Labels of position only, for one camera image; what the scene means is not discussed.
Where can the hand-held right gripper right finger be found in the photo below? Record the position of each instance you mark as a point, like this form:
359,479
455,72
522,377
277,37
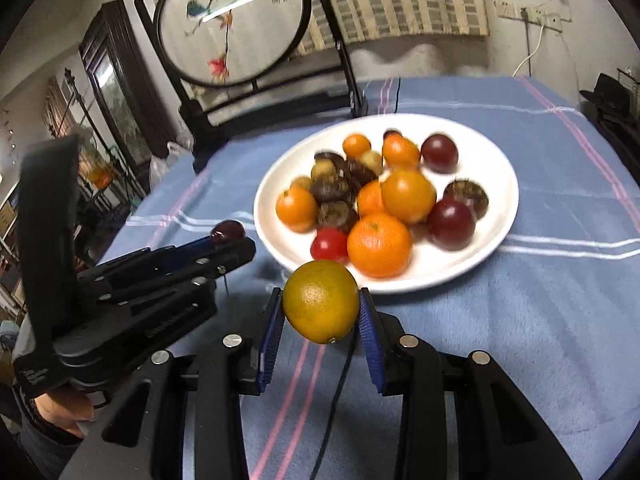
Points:
370,342

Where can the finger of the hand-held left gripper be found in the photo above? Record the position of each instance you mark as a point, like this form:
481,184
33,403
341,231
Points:
225,260
192,251

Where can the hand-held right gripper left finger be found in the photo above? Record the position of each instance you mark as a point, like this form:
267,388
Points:
270,342

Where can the dark red plum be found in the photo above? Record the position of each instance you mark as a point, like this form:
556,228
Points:
227,231

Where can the yellow-green orange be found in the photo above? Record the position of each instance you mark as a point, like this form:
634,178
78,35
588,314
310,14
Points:
320,302

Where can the dark purple plum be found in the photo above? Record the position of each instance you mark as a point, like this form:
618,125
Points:
439,154
450,225

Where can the smooth round orange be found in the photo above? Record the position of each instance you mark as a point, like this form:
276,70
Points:
408,197

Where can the small yellow-orange kumquat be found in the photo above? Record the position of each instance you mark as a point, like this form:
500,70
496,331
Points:
356,145
400,152

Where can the white round plate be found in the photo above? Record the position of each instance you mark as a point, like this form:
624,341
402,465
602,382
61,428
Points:
495,170

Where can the person's left forearm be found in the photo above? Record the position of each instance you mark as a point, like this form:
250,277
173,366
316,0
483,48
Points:
42,455

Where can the person's left hand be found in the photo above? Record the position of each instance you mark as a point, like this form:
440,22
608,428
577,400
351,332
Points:
60,410

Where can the orange mandarin green stem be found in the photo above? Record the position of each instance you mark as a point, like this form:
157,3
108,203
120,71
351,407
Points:
296,210

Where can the clear plastic bag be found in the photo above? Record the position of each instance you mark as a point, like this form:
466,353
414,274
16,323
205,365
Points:
167,159

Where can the large orange mandarin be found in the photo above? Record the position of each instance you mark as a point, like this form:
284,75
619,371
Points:
380,246

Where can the round embroidered screen black stand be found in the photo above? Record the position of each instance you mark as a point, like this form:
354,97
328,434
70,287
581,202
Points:
210,125

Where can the small orange mandarin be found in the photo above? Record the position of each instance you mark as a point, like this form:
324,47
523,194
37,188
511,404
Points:
369,200

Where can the blue striped tablecloth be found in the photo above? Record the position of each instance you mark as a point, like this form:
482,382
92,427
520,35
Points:
525,335

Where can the dark wooden cabinet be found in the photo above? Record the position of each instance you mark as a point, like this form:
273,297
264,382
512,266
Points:
117,85

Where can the striped beige curtain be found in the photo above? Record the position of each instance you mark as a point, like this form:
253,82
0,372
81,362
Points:
400,0

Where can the black hat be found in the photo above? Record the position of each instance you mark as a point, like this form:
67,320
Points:
607,96

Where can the white wall outlet strip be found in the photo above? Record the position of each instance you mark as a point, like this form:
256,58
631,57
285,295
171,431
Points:
532,15

